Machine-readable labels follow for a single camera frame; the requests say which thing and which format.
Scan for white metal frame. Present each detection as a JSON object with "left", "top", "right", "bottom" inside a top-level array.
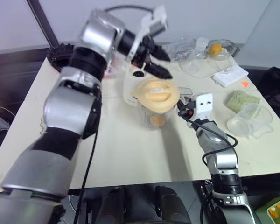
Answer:
[{"left": 0, "top": 103, "right": 15, "bottom": 132}]

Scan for clear glass dish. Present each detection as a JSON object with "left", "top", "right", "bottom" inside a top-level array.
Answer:
[{"left": 207, "top": 39, "right": 240, "bottom": 58}]

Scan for clear plastic measuring cup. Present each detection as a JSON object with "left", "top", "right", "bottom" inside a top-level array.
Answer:
[{"left": 226, "top": 102, "right": 274, "bottom": 139}]

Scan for clear plastic blender jar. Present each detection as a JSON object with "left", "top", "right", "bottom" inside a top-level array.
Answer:
[{"left": 135, "top": 86, "right": 195, "bottom": 131}]

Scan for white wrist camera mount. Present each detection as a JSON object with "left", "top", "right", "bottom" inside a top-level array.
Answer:
[
  {"left": 130, "top": 5, "right": 169, "bottom": 59},
  {"left": 195, "top": 92, "right": 214, "bottom": 120}
]

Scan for orange peel scraps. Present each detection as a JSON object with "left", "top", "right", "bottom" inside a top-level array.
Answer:
[{"left": 269, "top": 203, "right": 280, "bottom": 219}]

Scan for scalloped clear glass plate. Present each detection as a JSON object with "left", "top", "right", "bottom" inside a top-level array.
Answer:
[{"left": 39, "top": 116, "right": 47, "bottom": 136}]

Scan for cream round blender lid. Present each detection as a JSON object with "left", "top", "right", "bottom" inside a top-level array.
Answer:
[{"left": 130, "top": 78, "right": 181, "bottom": 115}]

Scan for black pole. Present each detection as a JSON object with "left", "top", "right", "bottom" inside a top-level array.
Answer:
[{"left": 26, "top": 0, "right": 61, "bottom": 47}]

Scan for green tray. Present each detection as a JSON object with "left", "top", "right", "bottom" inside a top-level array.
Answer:
[{"left": 255, "top": 193, "right": 280, "bottom": 224}]

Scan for black ridged holder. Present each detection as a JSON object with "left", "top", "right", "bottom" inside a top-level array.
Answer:
[{"left": 47, "top": 42, "right": 76, "bottom": 71}]

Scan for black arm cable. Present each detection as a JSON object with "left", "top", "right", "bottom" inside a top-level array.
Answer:
[
  {"left": 187, "top": 118, "right": 238, "bottom": 224},
  {"left": 73, "top": 6, "right": 154, "bottom": 224}
]

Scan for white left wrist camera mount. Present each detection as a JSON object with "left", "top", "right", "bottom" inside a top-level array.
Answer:
[{"left": 130, "top": 5, "right": 169, "bottom": 59}]

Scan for plastic bag with cable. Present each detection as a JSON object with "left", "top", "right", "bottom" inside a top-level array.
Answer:
[{"left": 164, "top": 37, "right": 202, "bottom": 62}]

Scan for small translucent white bottle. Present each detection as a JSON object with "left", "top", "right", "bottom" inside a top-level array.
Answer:
[{"left": 195, "top": 37, "right": 210, "bottom": 58}]

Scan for dark bag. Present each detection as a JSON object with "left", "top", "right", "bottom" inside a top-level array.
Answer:
[{"left": 263, "top": 66, "right": 280, "bottom": 131}]

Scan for clear round plastic cap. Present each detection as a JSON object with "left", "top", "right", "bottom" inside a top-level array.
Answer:
[{"left": 178, "top": 60, "right": 202, "bottom": 75}]

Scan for red striped zip bags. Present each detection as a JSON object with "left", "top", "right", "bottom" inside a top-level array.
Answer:
[{"left": 102, "top": 52, "right": 129, "bottom": 80}]

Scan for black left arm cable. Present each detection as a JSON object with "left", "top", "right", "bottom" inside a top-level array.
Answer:
[{"left": 73, "top": 6, "right": 154, "bottom": 224}]

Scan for white power strip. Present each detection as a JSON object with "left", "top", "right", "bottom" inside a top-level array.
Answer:
[{"left": 211, "top": 65, "right": 249, "bottom": 88}]

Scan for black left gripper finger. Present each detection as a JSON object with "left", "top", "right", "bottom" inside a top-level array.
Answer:
[
  {"left": 154, "top": 45, "right": 171, "bottom": 62},
  {"left": 144, "top": 62, "right": 173, "bottom": 79}
]

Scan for peeled orange piece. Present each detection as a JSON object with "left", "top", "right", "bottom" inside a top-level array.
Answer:
[{"left": 150, "top": 115, "right": 165, "bottom": 127}]

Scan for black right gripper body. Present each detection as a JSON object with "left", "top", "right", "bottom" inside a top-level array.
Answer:
[{"left": 186, "top": 100, "right": 198, "bottom": 120}]

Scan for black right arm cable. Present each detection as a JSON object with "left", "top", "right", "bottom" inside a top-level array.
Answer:
[{"left": 187, "top": 118, "right": 238, "bottom": 224}]

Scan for green sponge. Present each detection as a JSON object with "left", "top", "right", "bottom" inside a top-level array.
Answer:
[{"left": 225, "top": 91, "right": 261, "bottom": 112}]

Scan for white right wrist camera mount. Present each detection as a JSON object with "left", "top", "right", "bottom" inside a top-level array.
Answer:
[{"left": 195, "top": 92, "right": 214, "bottom": 120}]

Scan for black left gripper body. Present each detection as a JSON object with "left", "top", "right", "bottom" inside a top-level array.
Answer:
[{"left": 132, "top": 37, "right": 158, "bottom": 69}]

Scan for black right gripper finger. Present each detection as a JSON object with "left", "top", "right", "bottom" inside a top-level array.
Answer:
[
  {"left": 177, "top": 107, "right": 189, "bottom": 118},
  {"left": 179, "top": 96, "right": 194, "bottom": 106}
]

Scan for whole orange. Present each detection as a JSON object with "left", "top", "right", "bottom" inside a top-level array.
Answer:
[{"left": 209, "top": 43, "right": 223, "bottom": 56}]

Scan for white blender base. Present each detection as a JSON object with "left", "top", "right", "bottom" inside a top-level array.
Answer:
[{"left": 123, "top": 66, "right": 153, "bottom": 106}]

